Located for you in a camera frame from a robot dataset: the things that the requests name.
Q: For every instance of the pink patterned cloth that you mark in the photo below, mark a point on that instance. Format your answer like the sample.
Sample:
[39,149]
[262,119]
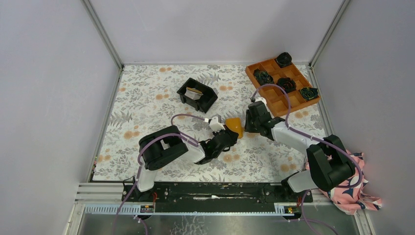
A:
[350,199]

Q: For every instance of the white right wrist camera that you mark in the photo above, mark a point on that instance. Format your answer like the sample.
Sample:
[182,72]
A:
[259,99]

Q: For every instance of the floral patterned table mat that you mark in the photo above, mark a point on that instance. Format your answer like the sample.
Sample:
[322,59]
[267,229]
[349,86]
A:
[147,101]

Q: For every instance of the rolled green tie right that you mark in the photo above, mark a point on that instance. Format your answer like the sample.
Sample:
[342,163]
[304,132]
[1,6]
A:
[309,93]

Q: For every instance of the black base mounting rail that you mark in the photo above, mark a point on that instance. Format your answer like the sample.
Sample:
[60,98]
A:
[185,197]

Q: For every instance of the rolled green tie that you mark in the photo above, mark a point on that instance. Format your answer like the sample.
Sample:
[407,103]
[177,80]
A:
[263,77]
[309,93]

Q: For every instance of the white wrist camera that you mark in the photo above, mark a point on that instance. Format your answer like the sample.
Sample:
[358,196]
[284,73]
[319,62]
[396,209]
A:
[215,123]
[259,99]

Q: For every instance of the black plastic card box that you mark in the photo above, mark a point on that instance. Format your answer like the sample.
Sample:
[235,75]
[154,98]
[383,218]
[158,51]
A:
[205,102]

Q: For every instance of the orange wooden compartment tray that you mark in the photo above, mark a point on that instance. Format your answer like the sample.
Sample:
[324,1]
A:
[278,101]

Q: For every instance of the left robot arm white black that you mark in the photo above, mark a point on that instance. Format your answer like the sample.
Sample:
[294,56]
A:
[160,148]

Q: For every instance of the rolled dark tie top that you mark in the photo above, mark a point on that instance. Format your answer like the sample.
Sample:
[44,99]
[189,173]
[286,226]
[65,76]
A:
[283,60]

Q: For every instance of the rolled dark tie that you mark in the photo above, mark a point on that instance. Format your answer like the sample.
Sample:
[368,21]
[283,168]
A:
[283,60]
[287,84]

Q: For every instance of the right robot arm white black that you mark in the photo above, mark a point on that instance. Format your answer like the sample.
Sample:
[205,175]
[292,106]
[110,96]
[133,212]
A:
[329,163]

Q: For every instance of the yellow leather card holder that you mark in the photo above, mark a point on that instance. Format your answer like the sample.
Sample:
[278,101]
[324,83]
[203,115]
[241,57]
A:
[235,125]

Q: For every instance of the rolled green tie left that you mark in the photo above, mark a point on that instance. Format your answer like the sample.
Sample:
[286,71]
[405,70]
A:
[263,77]

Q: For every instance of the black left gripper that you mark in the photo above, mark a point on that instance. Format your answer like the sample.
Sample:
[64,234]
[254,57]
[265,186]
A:
[232,135]

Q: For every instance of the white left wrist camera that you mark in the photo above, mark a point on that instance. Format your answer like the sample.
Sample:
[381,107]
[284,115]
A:
[215,123]

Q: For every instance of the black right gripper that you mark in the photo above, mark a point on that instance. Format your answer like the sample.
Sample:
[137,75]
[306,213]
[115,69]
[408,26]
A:
[247,127]

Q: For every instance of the stack of credit cards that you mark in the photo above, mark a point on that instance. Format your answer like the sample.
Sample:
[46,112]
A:
[193,93]

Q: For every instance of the rolled dark tie centre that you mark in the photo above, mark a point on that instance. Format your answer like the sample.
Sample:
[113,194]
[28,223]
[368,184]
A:
[287,84]

